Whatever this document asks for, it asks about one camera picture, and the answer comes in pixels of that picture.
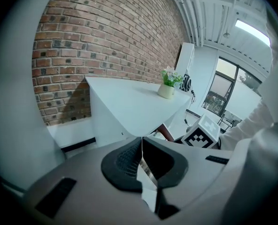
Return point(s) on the white desk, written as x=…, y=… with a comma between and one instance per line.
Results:
x=134, y=102

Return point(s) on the person's right forearm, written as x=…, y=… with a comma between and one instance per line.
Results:
x=247, y=125

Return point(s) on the black folding chair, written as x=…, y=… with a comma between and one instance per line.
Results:
x=227, y=119

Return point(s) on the dark framed window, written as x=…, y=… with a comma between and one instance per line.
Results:
x=223, y=88

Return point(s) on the ceiling light panel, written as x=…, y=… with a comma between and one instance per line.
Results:
x=251, y=30

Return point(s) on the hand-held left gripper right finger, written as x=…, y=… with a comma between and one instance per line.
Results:
x=195, y=167

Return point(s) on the person's torso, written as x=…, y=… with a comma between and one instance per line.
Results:
x=258, y=184

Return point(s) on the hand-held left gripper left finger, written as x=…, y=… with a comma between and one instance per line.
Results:
x=82, y=172

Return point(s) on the potted flower plant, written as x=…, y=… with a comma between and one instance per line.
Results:
x=168, y=88

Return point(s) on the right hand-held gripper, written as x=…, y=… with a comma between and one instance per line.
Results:
x=202, y=135

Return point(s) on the white cabinet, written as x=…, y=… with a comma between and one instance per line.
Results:
x=184, y=57

